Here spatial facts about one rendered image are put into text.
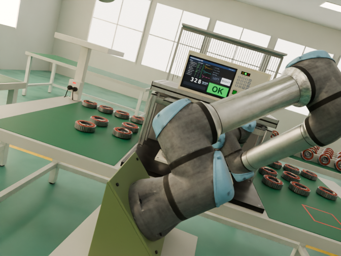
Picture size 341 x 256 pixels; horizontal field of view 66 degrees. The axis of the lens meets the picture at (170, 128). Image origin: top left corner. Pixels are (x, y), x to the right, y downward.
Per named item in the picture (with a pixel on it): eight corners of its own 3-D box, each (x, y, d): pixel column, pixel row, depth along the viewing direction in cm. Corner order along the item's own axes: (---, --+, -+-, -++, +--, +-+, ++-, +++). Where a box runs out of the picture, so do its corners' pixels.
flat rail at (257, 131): (266, 137, 135) (268, 132, 135) (152, 101, 139) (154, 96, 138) (265, 137, 137) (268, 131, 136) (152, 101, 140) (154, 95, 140)
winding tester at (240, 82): (257, 113, 137) (272, 74, 132) (177, 88, 139) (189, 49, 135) (245, 104, 175) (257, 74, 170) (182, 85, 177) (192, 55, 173)
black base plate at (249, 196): (263, 214, 111) (265, 209, 110) (120, 165, 114) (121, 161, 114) (245, 173, 156) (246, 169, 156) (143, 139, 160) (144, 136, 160)
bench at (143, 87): (134, 132, 438) (145, 89, 421) (18, 94, 450) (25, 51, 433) (145, 123, 526) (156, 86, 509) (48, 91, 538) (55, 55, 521)
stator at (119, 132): (120, 139, 147) (122, 133, 146) (108, 132, 153) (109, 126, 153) (134, 139, 156) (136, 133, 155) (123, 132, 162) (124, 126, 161)
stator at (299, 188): (284, 186, 154) (286, 180, 153) (295, 186, 160) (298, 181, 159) (301, 196, 145) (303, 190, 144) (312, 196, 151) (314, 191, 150)
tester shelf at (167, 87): (275, 128, 135) (279, 120, 134) (149, 89, 138) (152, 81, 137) (258, 116, 177) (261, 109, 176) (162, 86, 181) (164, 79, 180)
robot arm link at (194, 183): (184, 224, 57) (242, 200, 54) (160, 167, 60) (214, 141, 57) (194, 214, 69) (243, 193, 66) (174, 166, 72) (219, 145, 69)
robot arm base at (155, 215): (155, 255, 60) (194, 240, 58) (122, 201, 57) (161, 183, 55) (163, 217, 75) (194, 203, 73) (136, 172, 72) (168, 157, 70)
